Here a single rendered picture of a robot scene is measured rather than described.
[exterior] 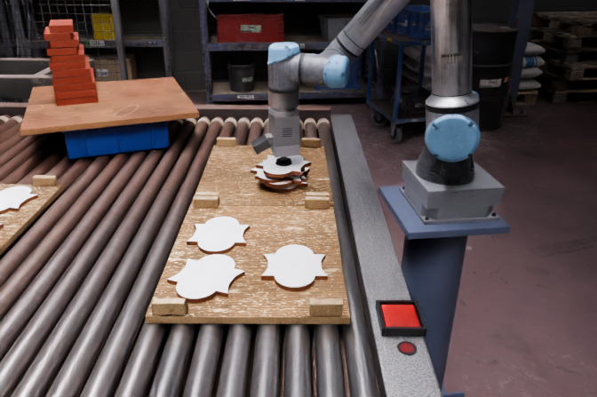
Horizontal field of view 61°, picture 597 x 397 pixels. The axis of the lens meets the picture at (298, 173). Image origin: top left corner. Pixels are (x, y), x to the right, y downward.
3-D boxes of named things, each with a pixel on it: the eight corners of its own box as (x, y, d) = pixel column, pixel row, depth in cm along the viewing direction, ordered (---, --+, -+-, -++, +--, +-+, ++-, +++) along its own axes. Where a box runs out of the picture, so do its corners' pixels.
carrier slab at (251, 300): (332, 211, 125) (333, 205, 125) (349, 324, 88) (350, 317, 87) (190, 210, 125) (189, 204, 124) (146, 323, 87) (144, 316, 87)
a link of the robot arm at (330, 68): (354, 50, 124) (309, 47, 127) (345, 58, 114) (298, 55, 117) (352, 82, 127) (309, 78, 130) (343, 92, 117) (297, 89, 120)
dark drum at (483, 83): (484, 111, 520) (498, 21, 484) (514, 131, 466) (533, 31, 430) (428, 113, 512) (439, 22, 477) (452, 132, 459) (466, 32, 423)
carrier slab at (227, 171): (323, 150, 163) (323, 145, 163) (333, 210, 126) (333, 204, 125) (213, 149, 163) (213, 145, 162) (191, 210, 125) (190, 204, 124)
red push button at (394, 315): (413, 310, 92) (414, 304, 92) (420, 333, 87) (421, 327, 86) (379, 310, 92) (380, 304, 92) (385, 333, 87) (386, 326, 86)
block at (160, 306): (188, 309, 89) (187, 297, 88) (187, 316, 87) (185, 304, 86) (154, 309, 89) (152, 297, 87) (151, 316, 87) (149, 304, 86)
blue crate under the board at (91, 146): (158, 119, 189) (155, 93, 185) (171, 147, 163) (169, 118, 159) (67, 129, 179) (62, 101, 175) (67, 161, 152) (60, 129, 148)
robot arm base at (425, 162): (455, 161, 145) (459, 127, 141) (485, 182, 131) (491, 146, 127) (406, 165, 141) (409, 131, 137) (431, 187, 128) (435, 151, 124)
